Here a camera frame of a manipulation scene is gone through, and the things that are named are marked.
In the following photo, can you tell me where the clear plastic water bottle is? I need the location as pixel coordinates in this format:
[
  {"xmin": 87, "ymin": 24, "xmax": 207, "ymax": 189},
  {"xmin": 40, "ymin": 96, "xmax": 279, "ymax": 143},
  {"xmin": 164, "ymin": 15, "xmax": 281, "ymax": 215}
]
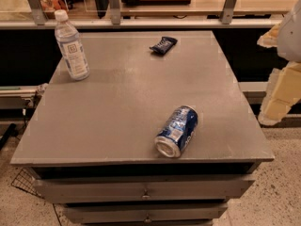
[{"xmin": 55, "ymin": 9, "xmax": 89, "ymax": 80}]

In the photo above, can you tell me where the metal shelf rail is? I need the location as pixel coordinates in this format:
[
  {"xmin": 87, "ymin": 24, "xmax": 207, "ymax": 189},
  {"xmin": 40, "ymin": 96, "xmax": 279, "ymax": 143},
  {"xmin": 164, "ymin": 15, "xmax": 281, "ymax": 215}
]
[{"xmin": 0, "ymin": 18, "xmax": 281, "ymax": 30}]

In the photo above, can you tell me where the top grey drawer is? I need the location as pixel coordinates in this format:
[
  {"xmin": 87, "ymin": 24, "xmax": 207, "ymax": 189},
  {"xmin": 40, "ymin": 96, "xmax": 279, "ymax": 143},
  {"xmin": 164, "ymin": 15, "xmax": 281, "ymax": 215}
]
[{"xmin": 34, "ymin": 174, "xmax": 255, "ymax": 203}]

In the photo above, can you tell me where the lower grey drawer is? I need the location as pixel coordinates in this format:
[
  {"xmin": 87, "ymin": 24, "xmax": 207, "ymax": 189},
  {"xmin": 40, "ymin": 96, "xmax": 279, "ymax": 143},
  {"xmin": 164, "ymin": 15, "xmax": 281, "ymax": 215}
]
[{"xmin": 64, "ymin": 203, "xmax": 228, "ymax": 224}]

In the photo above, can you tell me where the blue soda can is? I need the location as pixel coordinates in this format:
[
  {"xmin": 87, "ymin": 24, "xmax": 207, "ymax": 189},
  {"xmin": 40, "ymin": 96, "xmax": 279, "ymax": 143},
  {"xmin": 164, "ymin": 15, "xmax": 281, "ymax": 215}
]
[{"xmin": 154, "ymin": 105, "xmax": 198, "ymax": 158}]

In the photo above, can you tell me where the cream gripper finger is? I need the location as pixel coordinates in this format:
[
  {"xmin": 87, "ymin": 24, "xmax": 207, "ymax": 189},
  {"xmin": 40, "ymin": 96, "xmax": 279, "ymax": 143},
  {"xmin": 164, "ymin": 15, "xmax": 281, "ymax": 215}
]
[
  {"xmin": 257, "ymin": 24, "xmax": 280, "ymax": 48},
  {"xmin": 258, "ymin": 61, "xmax": 301, "ymax": 126}
]

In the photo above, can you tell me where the grey drawer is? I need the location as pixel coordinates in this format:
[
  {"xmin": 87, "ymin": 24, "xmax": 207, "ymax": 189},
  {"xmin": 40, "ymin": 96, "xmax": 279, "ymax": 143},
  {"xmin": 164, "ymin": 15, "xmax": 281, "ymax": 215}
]
[
  {"xmin": 34, "ymin": 174, "xmax": 255, "ymax": 203},
  {"xmin": 64, "ymin": 203, "xmax": 228, "ymax": 224}
]

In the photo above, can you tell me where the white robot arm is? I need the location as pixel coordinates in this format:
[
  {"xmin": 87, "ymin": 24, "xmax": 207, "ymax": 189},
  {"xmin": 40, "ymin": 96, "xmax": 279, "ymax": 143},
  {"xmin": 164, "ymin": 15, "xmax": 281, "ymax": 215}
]
[{"xmin": 257, "ymin": 0, "xmax": 301, "ymax": 126}]

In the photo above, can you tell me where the grey drawer cabinet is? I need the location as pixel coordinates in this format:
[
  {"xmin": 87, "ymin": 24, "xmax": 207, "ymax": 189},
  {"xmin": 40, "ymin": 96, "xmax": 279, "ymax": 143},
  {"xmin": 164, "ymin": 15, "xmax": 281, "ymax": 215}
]
[{"xmin": 11, "ymin": 31, "xmax": 274, "ymax": 226}]

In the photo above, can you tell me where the orange plastic bag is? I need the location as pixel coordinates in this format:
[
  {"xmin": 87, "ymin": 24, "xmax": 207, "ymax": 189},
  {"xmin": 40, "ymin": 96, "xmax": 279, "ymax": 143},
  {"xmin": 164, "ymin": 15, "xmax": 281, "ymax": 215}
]
[{"xmin": 40, "ymin": 0, "xmax": 67, "ymax": 12}]

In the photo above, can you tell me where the dark blue rxbar wrapper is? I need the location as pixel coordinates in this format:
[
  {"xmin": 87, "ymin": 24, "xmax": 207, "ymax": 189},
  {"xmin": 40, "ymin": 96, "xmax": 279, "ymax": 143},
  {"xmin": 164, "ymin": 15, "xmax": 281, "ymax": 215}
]
[{"xmin": 150, "ymin": 37, "xmax": 178, "ymax": 55}]

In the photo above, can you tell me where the black wire grid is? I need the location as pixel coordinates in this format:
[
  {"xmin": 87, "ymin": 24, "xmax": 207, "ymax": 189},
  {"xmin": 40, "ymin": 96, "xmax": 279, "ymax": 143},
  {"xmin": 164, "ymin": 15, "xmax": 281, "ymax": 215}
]
[{"xmin": 11, "ymin": 169, "xmax": 41, "ymax": 198}]

